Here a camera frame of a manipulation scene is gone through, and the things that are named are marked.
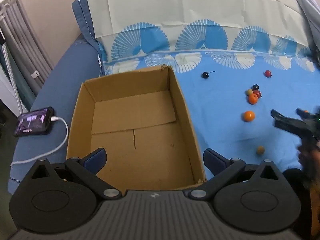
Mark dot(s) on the small orange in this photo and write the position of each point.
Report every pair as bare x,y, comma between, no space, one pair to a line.
249,116
252,99

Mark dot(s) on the grey curtain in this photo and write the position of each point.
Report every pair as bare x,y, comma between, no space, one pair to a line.
22,42

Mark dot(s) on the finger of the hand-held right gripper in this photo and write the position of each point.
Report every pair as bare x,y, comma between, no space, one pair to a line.
281,120
303,113

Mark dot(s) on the small red tomato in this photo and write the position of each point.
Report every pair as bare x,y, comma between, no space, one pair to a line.
268,73

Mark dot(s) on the person's right hand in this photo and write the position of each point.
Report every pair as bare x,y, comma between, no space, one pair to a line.
313,158

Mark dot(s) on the black smartphone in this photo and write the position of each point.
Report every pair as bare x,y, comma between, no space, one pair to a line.
32,122

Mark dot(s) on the blue fan-print bed sheet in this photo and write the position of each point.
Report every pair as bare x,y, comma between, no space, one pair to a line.
225,130

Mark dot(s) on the dark round berry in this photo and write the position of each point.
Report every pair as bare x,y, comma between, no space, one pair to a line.
255,87

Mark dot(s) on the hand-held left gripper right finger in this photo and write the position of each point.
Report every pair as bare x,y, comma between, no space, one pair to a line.
212,161

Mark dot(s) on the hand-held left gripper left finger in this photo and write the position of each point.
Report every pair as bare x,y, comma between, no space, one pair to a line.
96,160

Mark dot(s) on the light blue crumpled cloth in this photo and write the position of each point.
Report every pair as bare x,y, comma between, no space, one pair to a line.
310,17

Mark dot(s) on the red tomato with green calyx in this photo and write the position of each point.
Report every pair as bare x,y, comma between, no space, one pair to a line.
258,94

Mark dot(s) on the cardboard box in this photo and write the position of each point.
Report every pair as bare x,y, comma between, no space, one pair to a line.
150,142

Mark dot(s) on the small tan-yellow fruit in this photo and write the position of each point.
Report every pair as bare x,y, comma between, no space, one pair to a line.
260,150

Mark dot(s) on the white cabinet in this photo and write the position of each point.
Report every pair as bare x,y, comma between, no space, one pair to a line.
6,97

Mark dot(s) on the white curtain clip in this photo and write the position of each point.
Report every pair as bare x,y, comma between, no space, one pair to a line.
33,74

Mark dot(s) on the blue fabric sofa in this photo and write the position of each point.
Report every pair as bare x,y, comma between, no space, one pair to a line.
50,92

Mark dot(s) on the black cherry with stem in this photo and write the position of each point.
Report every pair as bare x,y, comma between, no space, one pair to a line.
205,75

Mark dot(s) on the small yellow-green fruit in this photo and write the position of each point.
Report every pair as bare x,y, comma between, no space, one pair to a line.
249,91

